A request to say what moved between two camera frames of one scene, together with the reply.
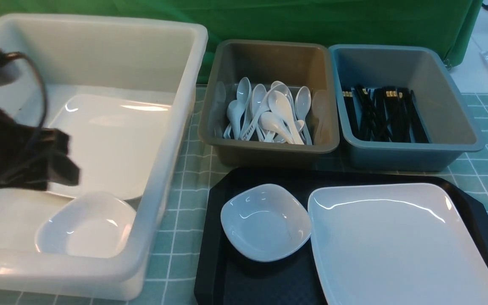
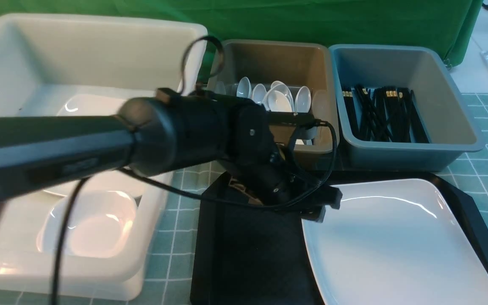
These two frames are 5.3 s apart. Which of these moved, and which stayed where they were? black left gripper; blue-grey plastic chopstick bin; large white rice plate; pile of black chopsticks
Moved: black left gripper
Stayed: large white rice plate; blue-grey plastic chopstick bin; pile of black chopsticks
